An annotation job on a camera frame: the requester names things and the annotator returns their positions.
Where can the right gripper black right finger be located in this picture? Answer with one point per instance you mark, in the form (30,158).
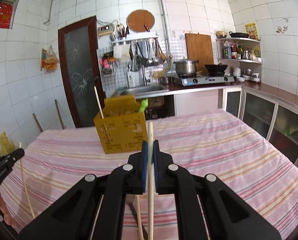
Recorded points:
(206,207)

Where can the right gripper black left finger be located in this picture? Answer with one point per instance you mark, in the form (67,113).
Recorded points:
(94,207)

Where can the wooden chopstick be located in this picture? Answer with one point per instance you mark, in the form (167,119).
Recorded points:
(140,230)
(98,102)
(26,189)
(150,177)

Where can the yellow plastic utensil holder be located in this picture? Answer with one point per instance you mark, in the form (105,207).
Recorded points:
(120,125)

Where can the green plastic utensil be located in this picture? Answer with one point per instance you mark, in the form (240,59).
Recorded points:
(143,105)

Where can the wooden chopstick on cloth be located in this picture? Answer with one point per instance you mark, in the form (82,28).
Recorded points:
(140,230)
(26,189)

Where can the pink striped tablecloth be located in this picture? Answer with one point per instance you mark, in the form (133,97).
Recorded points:
(211,142)

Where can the counter cabinet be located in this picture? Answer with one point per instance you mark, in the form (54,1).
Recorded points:
(272,112)

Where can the dark wooden door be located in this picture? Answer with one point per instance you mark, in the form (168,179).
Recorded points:
(79,64)

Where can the gas stove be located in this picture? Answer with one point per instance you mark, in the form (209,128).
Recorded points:
(199,80)

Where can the stainless steel sink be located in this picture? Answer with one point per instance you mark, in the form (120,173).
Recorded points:
(141,90)

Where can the black wok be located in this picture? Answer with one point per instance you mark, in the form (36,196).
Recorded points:
(216,69)

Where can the steel cooking pot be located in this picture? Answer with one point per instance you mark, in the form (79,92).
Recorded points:
(185,67)

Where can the white soap bottle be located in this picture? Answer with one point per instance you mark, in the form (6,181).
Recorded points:
(132,79)

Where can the white corner shelf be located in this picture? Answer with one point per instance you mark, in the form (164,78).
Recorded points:
(242,56)

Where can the rectangular wooden cutting board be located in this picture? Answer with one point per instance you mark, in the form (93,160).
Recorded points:
(199,48)

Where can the hanging utensil rack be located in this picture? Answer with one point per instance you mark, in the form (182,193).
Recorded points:
(138,50)

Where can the round wooden board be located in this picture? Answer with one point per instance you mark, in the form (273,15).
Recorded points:
(140,21)

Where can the wooden stick against wall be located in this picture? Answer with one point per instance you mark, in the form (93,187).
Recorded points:
(37,122)
(59,114)

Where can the orange bag on wall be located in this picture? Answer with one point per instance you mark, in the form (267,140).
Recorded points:
(49,60)

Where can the red wall poster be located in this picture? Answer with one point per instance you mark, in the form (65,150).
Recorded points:
(5,15)

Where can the yellow wall poster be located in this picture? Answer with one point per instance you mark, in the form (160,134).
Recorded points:
(251,30)

